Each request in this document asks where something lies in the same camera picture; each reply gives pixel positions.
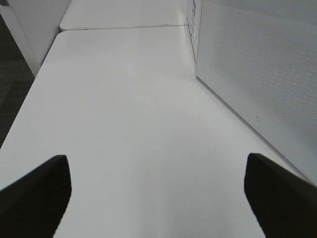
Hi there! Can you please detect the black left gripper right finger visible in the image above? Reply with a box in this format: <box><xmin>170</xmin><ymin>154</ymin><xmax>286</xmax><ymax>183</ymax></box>
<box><xmin>244</xmin><ymin>153</ymin><xmax>317</xmax><ymax>238</ymax></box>

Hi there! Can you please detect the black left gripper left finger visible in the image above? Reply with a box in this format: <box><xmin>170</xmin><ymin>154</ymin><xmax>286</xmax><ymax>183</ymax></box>
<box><xmin>0</xmin><ymin>155</ymin><xmax>72</xmax><ymax>238</ymax></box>

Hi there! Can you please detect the white microwave door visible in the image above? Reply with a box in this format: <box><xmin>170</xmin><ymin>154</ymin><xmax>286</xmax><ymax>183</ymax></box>
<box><xmin>195</xmin><ymin>0</ymin><xmax>317</xmax><ymax>182</ymax></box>

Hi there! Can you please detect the white microwave oven body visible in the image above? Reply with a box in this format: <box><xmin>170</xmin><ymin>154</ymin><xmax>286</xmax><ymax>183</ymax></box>
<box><xmin>184</xmin><ymin>0</ymin><xmax>203</xmax><ymax>62</ymax></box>

